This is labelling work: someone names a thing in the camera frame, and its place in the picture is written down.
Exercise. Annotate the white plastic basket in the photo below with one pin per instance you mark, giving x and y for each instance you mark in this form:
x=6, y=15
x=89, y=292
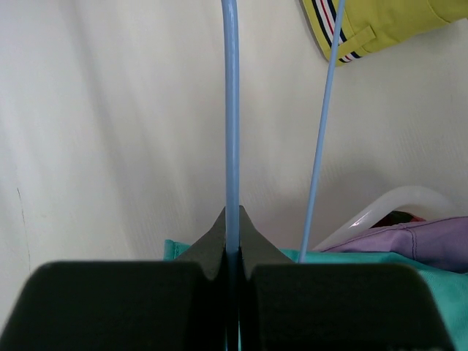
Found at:
x=432, y=203

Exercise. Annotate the blue hanger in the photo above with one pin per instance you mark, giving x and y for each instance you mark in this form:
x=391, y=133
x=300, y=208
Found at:
x=232, y=157

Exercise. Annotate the pink camouflage trousers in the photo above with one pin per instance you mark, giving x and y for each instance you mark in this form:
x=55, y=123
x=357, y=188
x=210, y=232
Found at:
x=397, y=217

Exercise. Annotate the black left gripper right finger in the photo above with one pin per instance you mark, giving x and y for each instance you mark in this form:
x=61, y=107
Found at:
x=332, y=306

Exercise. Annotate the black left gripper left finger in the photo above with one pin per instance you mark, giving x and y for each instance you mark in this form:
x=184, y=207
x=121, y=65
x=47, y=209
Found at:
x=125, y=305

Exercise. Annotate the teal trousers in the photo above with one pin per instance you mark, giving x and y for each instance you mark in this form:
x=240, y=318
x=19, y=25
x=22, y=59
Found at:
x=449, y=290

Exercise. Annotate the olive yellow trousers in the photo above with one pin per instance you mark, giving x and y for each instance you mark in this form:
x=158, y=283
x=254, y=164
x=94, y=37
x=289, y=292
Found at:
x=371, y=26

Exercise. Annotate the lilac purple trousers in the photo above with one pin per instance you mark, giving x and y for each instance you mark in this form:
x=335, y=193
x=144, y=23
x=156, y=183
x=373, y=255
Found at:
x=439, y=243

